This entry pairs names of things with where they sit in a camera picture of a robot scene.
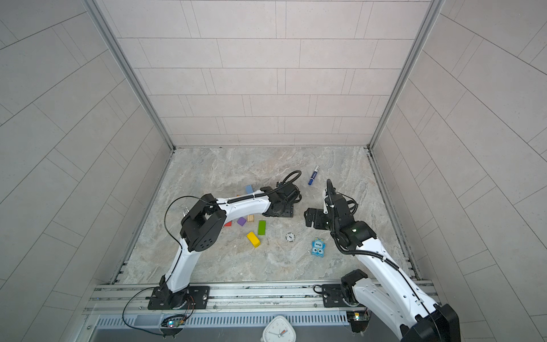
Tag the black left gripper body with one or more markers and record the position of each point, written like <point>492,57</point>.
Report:
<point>285,211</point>

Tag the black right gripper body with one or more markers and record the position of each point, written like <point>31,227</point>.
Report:
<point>335,225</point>

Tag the green wood block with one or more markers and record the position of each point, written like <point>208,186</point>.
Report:
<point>262,228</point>

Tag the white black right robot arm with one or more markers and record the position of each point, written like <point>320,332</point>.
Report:
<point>391,295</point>

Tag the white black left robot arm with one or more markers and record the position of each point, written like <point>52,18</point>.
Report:
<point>200,229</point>

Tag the yellow wood block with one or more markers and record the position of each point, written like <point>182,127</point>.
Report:
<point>253,239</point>

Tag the small round black white disc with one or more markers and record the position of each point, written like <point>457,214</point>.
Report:
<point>290,237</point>

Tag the blue robot toy figure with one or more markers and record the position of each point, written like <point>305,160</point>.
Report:
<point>318,247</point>

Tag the blue white marker pen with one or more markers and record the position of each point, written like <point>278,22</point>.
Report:
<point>313,175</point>

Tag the purple wood cube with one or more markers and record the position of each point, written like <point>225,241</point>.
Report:
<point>242,221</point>

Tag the right circuit board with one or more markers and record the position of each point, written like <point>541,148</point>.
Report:
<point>358,321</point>

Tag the circuit board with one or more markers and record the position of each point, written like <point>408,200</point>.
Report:
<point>358,321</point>
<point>173,322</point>

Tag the white kitchen timer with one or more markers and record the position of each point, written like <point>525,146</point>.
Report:
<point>279,330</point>

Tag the left circuit board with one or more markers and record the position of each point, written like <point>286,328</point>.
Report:
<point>173,322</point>

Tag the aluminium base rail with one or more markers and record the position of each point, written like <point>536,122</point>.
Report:
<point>300,296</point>

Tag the aluminium corner post right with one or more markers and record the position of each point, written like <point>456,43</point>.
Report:
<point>426,26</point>

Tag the aluminium corner post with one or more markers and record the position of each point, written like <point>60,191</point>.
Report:
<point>426,26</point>
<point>112,43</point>

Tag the aluminium corner post left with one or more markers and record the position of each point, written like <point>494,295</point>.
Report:
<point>112,43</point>

